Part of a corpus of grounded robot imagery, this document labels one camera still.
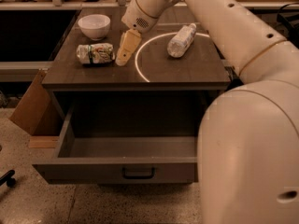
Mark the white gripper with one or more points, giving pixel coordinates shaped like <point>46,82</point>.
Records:
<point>135,17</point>

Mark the brown cardboard piece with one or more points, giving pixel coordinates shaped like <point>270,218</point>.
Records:
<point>36,114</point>

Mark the dark wooden cabinet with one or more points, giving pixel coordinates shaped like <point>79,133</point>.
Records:
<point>153,95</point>

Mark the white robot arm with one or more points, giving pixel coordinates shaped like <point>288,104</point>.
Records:
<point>248,142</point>

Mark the clear plastic water bottle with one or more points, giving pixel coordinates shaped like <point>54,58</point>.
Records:
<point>179,44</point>

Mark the black chair caster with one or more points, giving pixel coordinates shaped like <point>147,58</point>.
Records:
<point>8,179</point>

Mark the white ceramic bowl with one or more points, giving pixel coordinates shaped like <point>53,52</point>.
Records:
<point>95,26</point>

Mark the open grey top drawer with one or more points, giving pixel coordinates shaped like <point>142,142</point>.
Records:
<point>95,144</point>

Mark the black drawer handle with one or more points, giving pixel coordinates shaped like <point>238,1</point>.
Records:
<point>138,174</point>

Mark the crushed 7up can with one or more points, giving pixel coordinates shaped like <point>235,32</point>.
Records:
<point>96,53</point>

